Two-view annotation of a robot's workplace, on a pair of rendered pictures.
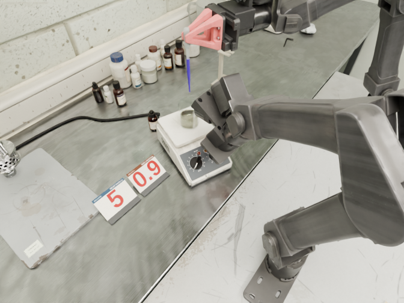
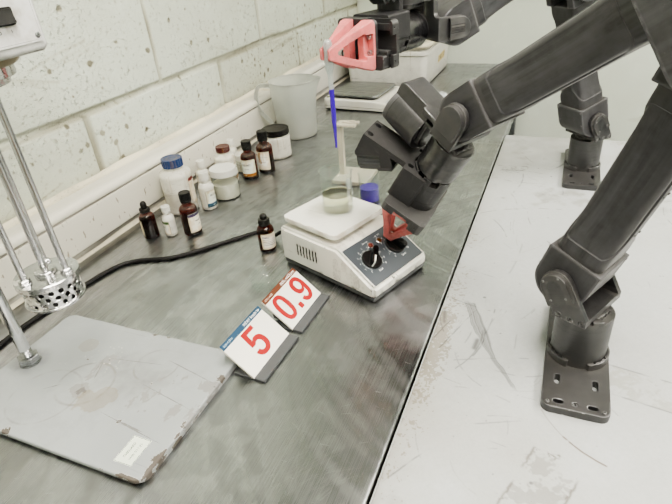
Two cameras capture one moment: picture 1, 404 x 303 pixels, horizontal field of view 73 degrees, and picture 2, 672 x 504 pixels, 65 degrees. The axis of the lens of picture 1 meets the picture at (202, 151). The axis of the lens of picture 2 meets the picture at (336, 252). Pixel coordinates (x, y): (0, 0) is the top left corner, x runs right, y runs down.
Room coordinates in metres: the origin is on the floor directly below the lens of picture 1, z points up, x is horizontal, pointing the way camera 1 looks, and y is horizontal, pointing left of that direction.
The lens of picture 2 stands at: (-0.19, 0.22, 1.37)
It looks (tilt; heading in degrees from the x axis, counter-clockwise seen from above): 31 degrees down; 347
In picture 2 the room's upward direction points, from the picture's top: 5 degrees counter-clockwise
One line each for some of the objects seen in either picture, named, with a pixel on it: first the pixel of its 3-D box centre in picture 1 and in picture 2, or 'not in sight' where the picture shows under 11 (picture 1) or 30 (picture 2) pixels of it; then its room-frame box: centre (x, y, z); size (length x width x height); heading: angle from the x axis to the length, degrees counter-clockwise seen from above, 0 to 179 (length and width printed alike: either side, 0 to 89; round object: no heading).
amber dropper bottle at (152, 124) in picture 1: (153, 119); (265, 231); (0.62, 0.15, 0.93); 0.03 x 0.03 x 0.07
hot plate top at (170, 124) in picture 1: (186, 125); (333, 213); (0.54, 0.04, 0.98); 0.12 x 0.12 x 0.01; 31
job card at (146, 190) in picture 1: (148, 174); (296, 299); (0.42, 0.14, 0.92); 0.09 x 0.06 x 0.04; 139
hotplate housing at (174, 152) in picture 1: (191, 142); (346, 241); (0.52, 0.03, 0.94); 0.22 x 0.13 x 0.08; 31
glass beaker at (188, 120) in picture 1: (187, 113); (335, 190); (0.54, 0.04, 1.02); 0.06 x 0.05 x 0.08; 137
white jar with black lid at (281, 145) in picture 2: (191, 45); (276, 141); (1.07, 0.04, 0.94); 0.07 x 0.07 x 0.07
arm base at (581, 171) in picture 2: not in sight; (584, 152); (0.67, -0.54, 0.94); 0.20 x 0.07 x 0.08; 142
